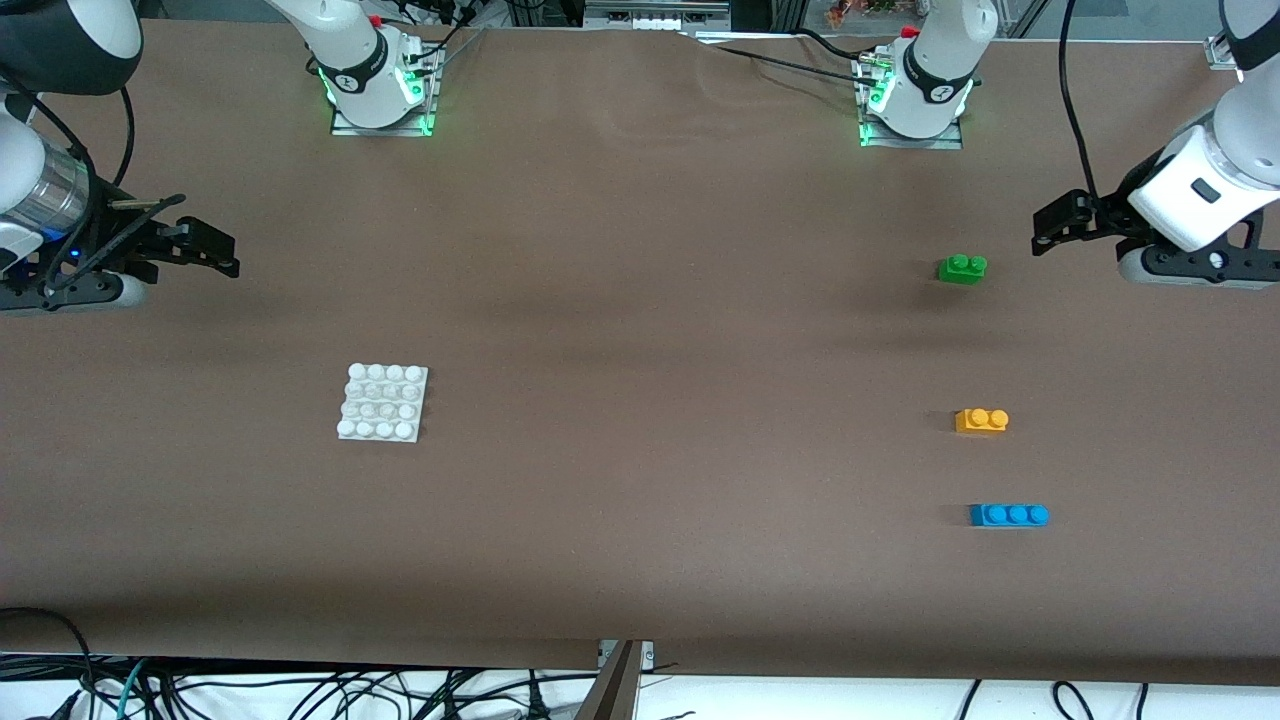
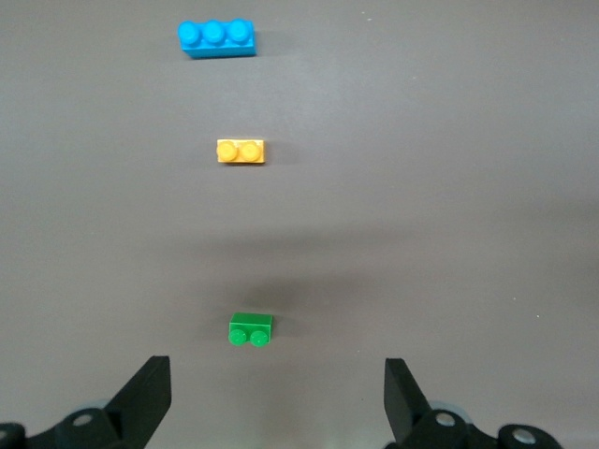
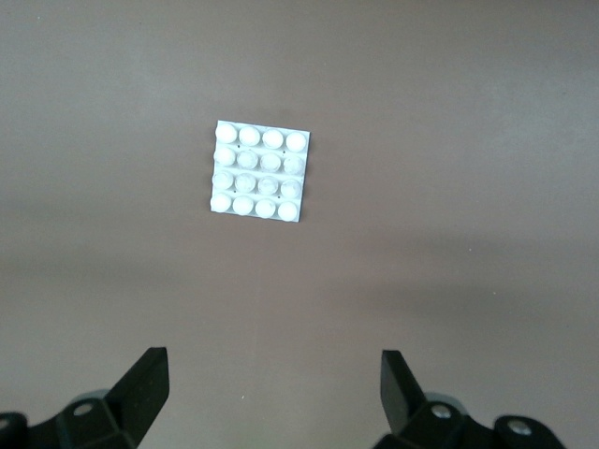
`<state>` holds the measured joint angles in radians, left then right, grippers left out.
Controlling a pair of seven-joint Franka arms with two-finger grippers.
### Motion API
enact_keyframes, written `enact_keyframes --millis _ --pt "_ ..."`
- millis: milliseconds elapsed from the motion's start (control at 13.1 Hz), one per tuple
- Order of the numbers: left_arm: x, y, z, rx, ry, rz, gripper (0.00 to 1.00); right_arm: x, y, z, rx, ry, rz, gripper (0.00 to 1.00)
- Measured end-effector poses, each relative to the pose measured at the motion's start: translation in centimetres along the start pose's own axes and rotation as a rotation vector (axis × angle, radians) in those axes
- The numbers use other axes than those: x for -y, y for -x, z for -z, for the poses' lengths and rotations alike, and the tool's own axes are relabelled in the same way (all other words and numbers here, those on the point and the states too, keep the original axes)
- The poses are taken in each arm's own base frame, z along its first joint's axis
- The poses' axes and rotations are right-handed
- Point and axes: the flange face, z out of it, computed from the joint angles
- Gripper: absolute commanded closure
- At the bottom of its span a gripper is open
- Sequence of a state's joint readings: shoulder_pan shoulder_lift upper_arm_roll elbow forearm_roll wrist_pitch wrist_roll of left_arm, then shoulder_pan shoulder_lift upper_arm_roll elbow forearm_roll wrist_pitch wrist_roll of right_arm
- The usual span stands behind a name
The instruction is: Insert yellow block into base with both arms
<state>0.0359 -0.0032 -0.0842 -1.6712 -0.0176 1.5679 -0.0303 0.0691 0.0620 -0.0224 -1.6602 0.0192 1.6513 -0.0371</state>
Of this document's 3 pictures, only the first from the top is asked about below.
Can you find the brown table cover sheet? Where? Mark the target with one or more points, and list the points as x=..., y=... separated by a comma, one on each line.
x=640, y=300

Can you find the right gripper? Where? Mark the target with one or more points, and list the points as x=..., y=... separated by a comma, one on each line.
x=112, y=246

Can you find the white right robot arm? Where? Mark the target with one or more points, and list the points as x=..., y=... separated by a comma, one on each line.
x=350, y=60

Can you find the yellow two-stud block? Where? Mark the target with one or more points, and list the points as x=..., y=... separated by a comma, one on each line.
x=975, y=423

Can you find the blue three-stud block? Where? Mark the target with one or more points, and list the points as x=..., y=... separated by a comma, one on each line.
x=1000, y=516

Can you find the silver corner bracket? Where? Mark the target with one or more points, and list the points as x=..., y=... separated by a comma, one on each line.
x=1220, y=52

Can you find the green two-stud block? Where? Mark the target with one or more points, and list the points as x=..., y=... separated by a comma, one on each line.
x=960, y=272

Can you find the dark metal leg beam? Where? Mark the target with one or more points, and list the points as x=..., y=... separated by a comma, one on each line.
x=610, y=695

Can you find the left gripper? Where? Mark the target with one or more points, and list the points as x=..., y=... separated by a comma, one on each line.
x=1113, y=212

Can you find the white studded base plate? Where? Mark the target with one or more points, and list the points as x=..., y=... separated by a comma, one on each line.
x=385, y=405

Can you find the red orange background object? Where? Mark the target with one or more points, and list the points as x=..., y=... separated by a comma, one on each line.
x=865, y=10

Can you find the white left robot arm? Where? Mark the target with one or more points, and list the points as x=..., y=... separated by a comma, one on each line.
x=930, y=100

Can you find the silver table clamp bracket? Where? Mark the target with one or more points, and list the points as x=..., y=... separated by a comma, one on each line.
x=645, y=655

